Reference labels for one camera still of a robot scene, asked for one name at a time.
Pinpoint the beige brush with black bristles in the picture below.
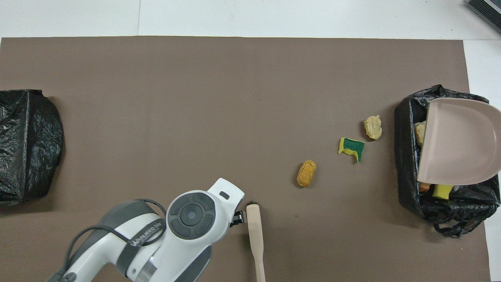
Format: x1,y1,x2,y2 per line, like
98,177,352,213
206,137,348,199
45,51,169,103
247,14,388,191
246,201,267,282

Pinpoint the brown bread roll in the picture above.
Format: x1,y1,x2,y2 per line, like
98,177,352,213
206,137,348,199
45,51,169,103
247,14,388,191
296,159,317,188

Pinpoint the notched green yellow sponge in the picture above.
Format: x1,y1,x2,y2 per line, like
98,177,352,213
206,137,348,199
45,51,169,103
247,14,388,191
338,137,365,163

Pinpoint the pale beige foam chunk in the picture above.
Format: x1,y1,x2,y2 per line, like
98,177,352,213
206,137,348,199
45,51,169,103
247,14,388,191
414,121,428,147
363,115,382,140

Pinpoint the yellow sponge wedge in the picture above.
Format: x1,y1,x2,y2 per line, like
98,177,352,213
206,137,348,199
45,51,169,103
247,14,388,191
432,184,454,199

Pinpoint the beige plastic dustpan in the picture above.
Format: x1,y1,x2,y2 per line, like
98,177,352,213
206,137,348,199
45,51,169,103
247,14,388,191
416,98,501,186

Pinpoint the left black trash bag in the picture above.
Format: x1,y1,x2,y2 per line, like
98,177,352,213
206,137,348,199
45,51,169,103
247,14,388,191
394,85,501,239

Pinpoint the black trash bag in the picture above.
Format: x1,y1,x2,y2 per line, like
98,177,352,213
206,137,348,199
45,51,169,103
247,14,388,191
394,85,501,239
0,89,65,207

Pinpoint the right black trash bag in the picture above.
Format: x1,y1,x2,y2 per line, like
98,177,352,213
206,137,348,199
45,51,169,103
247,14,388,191
0,89,65,207

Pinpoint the brown table mat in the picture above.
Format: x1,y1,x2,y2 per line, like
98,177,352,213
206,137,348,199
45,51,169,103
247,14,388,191
0,36,492,282

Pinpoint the dark grey ribbed object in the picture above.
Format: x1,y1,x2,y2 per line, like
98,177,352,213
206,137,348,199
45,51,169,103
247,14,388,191
467,0,501,35

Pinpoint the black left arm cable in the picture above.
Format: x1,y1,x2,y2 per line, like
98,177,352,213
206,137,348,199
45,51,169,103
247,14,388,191
47,198,167,282

